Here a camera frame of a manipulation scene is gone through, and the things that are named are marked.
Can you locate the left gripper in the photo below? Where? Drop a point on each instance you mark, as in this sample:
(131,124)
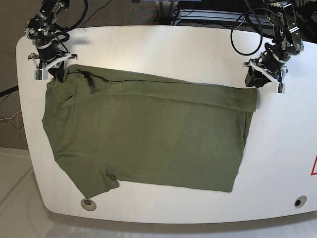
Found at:
(267,68)

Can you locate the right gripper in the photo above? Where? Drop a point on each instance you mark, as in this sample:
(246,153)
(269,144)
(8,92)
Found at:
(50,59)

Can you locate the olive green T-shirt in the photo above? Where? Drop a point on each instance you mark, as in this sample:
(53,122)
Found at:
(106,126)

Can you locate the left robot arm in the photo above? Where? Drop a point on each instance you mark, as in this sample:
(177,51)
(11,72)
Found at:
(285,42)

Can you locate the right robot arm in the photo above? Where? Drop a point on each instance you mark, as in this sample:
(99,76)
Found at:
(49,40)

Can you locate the black bar under table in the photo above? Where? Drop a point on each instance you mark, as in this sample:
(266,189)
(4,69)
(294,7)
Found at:
(9,91)

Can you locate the red warning triangle sticker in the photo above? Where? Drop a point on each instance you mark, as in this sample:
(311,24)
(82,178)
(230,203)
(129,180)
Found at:
(314,169)

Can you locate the grey metal table leg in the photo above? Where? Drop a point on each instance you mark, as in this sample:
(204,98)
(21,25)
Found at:
(165,9)

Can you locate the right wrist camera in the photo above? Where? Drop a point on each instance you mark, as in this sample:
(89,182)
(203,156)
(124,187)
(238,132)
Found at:
(40,74)

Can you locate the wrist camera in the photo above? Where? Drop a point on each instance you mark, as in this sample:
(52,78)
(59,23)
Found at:
(40,74)
(278,87)

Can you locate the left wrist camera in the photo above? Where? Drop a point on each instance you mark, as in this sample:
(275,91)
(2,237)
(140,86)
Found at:
(278,87)

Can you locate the grey metal frame rail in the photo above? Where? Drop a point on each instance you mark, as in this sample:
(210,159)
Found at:
(266,17)

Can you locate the right table cable grommet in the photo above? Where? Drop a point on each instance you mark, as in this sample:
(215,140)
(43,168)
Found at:
(300,201)

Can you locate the table cable grommet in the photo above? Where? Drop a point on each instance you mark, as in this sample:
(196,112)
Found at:
(88,205)
(300,201)

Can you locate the left table cable grommet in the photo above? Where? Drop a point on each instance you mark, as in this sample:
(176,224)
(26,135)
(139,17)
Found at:
(88,205)

